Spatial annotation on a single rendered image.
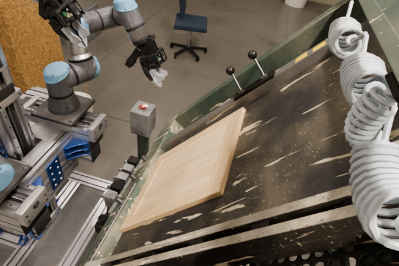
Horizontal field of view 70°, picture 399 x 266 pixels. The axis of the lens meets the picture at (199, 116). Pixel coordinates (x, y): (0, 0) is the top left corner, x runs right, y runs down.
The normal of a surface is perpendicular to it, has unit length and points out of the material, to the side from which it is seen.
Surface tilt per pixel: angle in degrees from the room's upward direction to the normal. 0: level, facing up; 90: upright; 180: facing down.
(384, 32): 53
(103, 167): 0
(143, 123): 90
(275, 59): 90
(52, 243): 0
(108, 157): 0
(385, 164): 34
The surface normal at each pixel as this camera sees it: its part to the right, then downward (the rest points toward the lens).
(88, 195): 0.12, -0.76
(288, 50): -0.28, 0.59
